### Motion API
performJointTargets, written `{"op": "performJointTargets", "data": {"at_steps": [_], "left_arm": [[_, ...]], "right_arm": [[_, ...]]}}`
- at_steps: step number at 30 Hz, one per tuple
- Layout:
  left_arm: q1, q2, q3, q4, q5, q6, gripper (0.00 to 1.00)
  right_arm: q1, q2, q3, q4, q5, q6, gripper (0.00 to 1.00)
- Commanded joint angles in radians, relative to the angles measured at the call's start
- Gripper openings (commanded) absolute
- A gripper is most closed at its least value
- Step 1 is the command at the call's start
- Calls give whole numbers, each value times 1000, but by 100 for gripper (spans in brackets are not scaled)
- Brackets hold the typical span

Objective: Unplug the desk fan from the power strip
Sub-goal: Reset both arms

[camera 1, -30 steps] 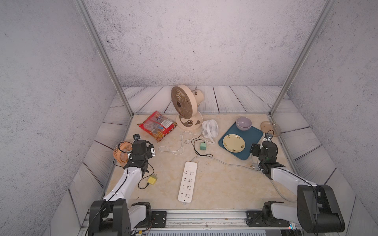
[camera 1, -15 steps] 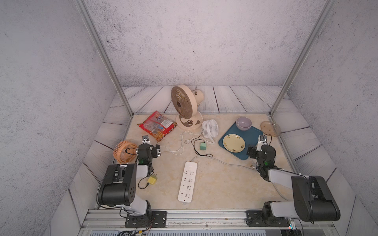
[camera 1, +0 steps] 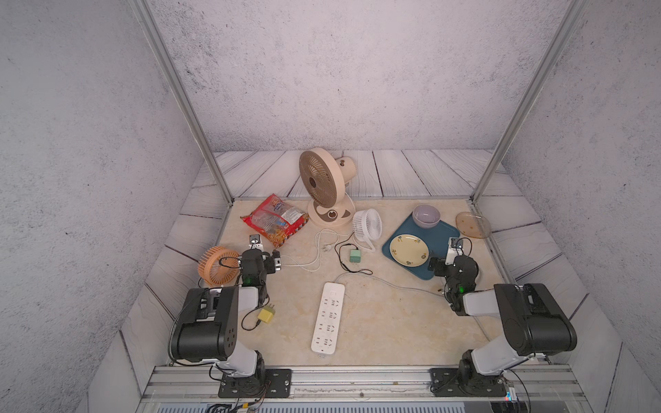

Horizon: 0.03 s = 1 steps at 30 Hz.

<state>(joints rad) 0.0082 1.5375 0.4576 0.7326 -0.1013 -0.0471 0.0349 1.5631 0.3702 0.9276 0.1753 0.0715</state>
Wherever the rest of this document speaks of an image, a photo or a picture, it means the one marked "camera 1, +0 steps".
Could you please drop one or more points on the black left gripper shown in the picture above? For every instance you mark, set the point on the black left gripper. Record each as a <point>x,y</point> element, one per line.
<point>268,262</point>

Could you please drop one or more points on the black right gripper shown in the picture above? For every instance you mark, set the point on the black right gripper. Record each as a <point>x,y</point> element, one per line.
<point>439,271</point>

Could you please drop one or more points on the red snack bag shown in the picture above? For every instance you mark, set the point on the red snack bag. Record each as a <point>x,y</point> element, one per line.
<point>277,220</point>

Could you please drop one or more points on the yellow plug adapter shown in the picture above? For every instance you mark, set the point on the yellow plug adapter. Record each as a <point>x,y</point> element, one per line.
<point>266,314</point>

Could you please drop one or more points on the green plug adapter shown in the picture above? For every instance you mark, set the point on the green plug adapter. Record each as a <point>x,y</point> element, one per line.
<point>355,256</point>

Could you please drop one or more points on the white power strip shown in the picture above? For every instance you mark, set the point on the white power strip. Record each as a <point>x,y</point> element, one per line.
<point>327,324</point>

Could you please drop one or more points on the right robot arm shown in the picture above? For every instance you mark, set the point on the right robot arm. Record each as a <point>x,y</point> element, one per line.
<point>532,321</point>

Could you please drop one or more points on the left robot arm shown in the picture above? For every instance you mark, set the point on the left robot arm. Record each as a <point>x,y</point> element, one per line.
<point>206,330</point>

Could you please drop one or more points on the small orange fan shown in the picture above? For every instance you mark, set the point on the small orange fan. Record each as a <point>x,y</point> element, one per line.
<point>219,266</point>

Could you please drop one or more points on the small white fan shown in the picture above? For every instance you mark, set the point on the small white fan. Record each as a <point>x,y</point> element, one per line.
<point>367,227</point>

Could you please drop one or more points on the beige desk fan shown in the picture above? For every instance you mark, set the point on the beige desk fan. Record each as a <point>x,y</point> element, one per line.
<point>325,179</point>

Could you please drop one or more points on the amber glass dish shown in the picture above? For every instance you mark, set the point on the amber glass dish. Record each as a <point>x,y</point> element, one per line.
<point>473,225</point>

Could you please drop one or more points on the lilac ceramic bowl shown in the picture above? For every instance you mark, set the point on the lilac ceramic bowl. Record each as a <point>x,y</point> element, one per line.
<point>426,216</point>

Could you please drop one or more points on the cream plate with characters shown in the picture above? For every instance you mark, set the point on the cream plate with characters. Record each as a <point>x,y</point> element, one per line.
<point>409,250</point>

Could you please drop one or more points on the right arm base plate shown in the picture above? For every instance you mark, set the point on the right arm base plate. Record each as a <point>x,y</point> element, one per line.
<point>454,383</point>

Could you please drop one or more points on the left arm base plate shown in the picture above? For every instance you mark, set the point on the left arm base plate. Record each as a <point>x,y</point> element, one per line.
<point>269,383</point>

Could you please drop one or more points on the aluminium front rail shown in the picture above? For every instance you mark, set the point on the aluminium front rail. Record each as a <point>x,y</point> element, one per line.
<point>536,385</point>

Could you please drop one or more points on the left aluminium frame post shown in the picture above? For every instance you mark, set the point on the left aluminium frame post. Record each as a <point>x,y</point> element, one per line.
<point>157,44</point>

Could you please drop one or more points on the aluminium frame post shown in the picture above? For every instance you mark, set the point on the aluminium frame post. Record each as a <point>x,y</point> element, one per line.
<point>157,44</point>
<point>564,32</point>

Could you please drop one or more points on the right aluminium frame post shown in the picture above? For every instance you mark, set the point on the right aluminium frame post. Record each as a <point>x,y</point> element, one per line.
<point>564,32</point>

